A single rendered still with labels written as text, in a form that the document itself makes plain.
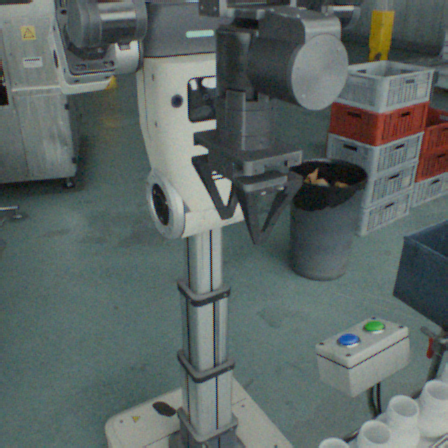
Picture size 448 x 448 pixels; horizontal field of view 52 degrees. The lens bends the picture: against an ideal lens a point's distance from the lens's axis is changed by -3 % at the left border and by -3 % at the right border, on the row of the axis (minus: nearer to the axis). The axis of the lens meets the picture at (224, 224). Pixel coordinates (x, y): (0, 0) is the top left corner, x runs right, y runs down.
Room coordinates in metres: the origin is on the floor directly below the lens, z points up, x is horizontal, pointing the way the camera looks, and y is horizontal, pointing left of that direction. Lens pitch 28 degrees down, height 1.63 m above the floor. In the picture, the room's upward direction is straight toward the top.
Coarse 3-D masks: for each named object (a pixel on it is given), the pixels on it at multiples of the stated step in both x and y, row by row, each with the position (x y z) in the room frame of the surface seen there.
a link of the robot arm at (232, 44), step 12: (228, 24) 0.45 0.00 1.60; (240, 24) 0.44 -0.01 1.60; (252, 24) 0.43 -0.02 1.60; (216, 36) 0.44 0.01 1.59; (228, 36) 0.42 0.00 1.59; (240, 36) 0.42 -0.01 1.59; (252, 36) 0.41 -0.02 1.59; (216, 48) 0.44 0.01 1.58; (228, 48) 0.42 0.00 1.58; (240, 48) 0.42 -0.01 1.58; (216, 60) 0.44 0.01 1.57; (228, 60) 0.42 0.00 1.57; (240, 60) 0.42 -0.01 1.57; (216, 72) 0.44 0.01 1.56; (228, 72) 0.42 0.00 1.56; (240, 72) 0.41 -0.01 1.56; (228, 84) 0.42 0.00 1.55; (240, 84) 0.42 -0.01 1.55; (252, 96) 0.43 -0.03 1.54
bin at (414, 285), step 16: (432, 224) 1.28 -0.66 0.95; (416, 240) 1.24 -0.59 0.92; (432, 240) 1.28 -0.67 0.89; (416, 256) 1.16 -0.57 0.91; (432, 256) 1.12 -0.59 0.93; (400, 272) 1.20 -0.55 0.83; (416, 272) 1.15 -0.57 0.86; (432, 272) 1.11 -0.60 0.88; (400, 288) 1.19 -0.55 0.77; (416, 288) 1.14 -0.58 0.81; (432, 288) 1.10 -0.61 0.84; (416, 304) 1.13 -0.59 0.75; (432, 304) 1.09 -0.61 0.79; (432, 320) 1.07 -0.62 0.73
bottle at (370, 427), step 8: (368, 424) 0.37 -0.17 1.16; (376, 424) 0.37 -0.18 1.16; (384, 424) 0.37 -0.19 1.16; (360, 432) 0.36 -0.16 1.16; (368, 432) 0.37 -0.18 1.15; (376, 432) 0.37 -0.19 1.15; (384, 432) 0.36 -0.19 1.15; (352, 440) 0.38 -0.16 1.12; (360, 440) 0.35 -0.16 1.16; (368, 440) 0.35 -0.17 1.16; (376, 440) 0.37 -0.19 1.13; (384, 440) 0.36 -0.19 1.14
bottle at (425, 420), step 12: (432, 384) 0.43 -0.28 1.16; (444, 384) 0.43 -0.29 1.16; (420, 396) 0.43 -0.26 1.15; (432, 396) 0.43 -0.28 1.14; (444, 396) 0.42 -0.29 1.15; (420, 408) 0.42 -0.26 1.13; (432, 408) 0.40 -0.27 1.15; (444, 408) 0.40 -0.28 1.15; (420, 420) 0.40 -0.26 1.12; (432, 420) 0.40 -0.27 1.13; (444, 420) 0.40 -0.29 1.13; (420, 432) 0.40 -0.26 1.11; (432, 432) 0.39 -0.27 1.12; (444, 432) 0.39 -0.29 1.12; (420, 444) 0.39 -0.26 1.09; (444, 444) 0.40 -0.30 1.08
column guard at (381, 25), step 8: (376, 16) 10.44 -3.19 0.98; (384, 16) 10.29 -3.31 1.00; (392, 16) 10.42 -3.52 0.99; (376, 24) 10.42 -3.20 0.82; (384, 24) 10.31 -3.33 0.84; (392, 24) 10.43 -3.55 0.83; (376, 32) 10.40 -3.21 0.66; (384, 32) 10.32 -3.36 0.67; (376, 40) 10.38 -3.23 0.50; (384, 40) 10.34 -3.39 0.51; (368, 48) 10.55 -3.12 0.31; (376, 48) 10.36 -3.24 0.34; (384, 48) 10.36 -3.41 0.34; (368, 56) 10.53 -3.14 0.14; (376, 56) 10.34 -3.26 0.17; (384, 56) 10.37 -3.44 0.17
